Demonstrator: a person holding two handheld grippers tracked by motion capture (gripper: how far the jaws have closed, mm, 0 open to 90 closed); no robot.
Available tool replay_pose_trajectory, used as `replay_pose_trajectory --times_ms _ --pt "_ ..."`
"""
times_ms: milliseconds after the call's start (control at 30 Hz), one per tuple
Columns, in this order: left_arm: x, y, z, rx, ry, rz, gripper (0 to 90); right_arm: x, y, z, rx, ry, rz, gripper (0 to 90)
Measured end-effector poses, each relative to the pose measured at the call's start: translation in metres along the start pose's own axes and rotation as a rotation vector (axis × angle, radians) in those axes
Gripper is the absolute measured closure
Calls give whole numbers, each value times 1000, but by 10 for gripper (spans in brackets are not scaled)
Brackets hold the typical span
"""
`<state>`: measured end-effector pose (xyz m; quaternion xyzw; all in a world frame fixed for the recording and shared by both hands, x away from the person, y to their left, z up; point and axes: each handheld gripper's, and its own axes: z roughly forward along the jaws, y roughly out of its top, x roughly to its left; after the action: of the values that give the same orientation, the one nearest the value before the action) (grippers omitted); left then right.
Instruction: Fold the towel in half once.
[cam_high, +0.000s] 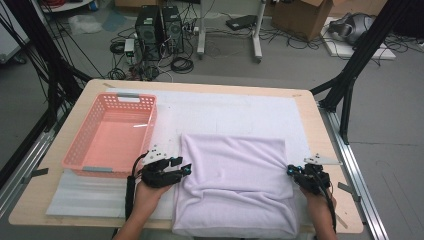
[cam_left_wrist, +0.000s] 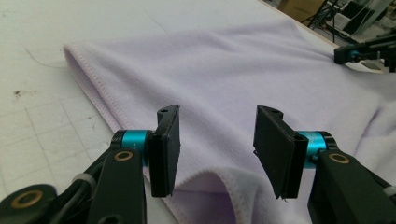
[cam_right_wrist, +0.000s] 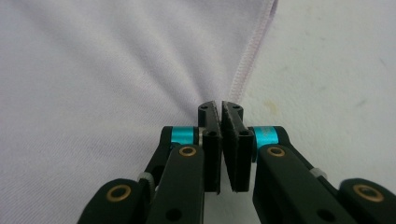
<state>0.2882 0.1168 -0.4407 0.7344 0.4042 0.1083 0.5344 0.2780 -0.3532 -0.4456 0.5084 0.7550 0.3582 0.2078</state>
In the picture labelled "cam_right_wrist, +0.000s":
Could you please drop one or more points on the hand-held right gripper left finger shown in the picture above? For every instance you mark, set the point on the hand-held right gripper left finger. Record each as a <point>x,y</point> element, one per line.
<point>211,155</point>

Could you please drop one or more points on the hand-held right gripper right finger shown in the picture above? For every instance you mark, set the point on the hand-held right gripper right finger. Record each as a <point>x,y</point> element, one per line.
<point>238,161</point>

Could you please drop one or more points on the lilac printed towel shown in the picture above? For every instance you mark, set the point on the lilac printed towel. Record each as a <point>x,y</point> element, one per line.
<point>109,77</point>

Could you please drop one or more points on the white foam mat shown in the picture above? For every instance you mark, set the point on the white foam mat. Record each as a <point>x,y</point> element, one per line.
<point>327,77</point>

